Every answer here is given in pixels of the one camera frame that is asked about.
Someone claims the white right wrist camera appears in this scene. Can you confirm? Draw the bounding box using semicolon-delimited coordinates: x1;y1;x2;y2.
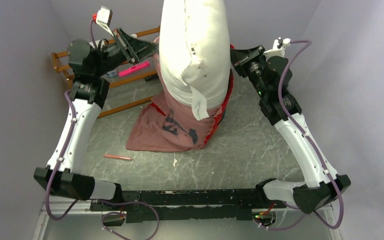
263;37;291;59

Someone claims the black blue marker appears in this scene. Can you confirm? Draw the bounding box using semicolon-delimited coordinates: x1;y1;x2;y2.
144;74;159;82

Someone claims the aluminium frame rail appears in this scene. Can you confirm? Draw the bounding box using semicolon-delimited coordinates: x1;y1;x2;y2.
32;198;342;240

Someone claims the pink red patterned pillowcase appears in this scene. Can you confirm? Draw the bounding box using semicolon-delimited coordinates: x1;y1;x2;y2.
125;50;234;152

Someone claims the white pillow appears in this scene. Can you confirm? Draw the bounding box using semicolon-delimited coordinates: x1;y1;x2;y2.
159;0;231;121

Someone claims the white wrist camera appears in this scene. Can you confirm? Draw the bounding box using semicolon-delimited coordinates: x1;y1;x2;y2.
95;5;114;37
263;37;291;59

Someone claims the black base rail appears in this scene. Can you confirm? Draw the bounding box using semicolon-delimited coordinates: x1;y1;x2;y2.
90;188;286;223

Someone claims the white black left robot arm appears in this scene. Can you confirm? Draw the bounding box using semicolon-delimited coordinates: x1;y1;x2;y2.
33;28;159;210

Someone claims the blue white jar left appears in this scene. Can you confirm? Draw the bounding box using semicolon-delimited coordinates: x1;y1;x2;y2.
105;68;119;78

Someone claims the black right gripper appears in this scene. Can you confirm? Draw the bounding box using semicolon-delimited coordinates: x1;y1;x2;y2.
225;45;270;99

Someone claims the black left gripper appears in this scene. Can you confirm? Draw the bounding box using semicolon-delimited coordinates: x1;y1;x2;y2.
92;26;161;78

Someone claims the wooden shelf rack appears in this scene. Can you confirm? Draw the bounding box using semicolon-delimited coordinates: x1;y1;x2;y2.
51;26;161;119

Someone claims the orange pencil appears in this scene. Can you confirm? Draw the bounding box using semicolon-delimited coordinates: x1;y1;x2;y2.
103;154;133;161

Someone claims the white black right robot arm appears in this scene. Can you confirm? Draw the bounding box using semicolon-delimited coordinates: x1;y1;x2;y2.
230;46;351;214

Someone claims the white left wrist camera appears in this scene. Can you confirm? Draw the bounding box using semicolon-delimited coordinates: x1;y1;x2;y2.
95;5;114;37

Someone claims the pink highlighter marker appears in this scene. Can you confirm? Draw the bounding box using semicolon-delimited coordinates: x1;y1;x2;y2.
118;61;150;77

